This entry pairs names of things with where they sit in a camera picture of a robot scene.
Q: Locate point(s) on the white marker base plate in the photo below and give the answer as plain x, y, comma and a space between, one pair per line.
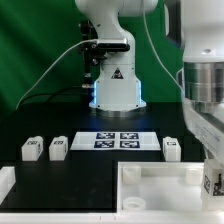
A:
133, 141

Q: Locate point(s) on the white front fence bar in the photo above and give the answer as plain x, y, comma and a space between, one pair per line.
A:
152, 218

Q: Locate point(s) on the white left obstacle block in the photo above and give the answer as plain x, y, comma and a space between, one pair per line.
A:
7, 181

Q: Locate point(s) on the black camera on stand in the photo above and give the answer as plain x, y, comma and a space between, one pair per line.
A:
95, 53

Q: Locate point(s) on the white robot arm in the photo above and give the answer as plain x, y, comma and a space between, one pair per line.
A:
200, 32

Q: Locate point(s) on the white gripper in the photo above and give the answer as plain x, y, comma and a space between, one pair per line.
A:
207, 128

